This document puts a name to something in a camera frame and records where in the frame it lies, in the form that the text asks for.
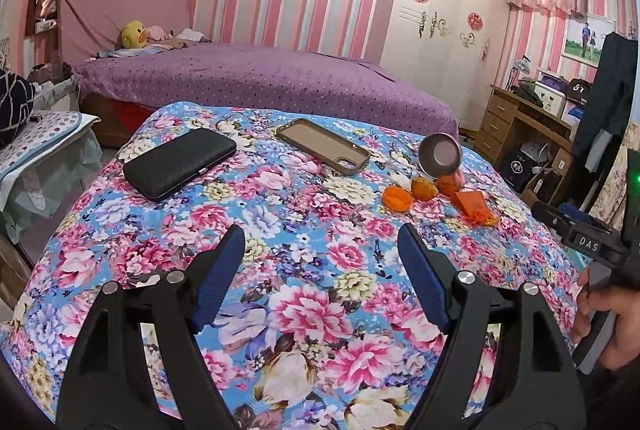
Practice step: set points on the person's right hand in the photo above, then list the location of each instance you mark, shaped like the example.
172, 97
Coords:
625, 325

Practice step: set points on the black box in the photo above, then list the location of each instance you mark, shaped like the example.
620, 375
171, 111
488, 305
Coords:
515, 170

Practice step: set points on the white folded cloth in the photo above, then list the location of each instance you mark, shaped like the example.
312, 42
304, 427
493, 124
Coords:
190, 35

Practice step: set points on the black rectangular case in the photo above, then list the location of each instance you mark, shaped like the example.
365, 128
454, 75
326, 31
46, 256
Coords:
180, 163

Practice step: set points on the pink mug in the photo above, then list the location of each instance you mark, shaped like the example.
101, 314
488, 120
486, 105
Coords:
437, 158

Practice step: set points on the black bag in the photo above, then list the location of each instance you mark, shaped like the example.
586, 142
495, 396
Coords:
580, 90

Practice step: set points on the white fan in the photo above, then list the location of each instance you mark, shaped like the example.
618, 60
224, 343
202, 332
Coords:
535, 153

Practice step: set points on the orange peel piece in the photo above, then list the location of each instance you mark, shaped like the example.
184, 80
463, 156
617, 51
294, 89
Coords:
396, 198
424, 189
449, 184

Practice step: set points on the small framed couple photo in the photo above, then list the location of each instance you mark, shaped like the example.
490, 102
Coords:
582, 38

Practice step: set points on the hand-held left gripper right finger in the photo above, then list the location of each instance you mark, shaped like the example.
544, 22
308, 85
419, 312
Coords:
425, 275

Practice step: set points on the yellow duck plush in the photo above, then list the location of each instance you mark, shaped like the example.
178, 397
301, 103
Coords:
132, 35

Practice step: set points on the pink plush toy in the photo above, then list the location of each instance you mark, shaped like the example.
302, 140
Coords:
156, 33

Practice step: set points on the nightstand with dotted cloth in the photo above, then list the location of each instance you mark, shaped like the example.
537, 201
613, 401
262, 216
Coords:
40, 145

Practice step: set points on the black hanging clothes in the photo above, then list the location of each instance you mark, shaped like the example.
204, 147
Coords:
607, 95

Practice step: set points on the brown phone case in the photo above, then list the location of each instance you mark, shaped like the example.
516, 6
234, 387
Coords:
322, 145

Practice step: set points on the white wardrobe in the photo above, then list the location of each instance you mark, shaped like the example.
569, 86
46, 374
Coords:
440, 60

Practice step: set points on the cardboard box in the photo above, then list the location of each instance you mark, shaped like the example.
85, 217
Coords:
545, 187

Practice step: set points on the orange snack packet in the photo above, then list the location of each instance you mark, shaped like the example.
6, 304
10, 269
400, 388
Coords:
475, 207

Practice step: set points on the wooden desk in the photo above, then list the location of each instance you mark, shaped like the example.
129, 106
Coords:
497, 120

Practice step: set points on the desk lamp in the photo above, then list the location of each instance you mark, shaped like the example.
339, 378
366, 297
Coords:
520, 65

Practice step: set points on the purple dotted bed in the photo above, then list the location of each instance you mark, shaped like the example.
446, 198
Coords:
260, 78

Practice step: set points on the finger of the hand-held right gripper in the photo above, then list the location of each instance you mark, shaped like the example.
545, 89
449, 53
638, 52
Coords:
580, 211
590, 242

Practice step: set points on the beige floral curtain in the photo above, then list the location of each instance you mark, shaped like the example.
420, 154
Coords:
615, 175

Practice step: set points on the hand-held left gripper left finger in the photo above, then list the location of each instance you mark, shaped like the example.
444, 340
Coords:
220, 275

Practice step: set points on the pink covered headboard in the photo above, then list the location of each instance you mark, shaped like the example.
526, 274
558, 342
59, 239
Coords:
115, 10

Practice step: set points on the black patterned cushion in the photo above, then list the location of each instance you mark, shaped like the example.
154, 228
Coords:
15, 110

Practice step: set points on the white storage box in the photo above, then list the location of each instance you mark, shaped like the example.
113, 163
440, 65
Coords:
550, 96

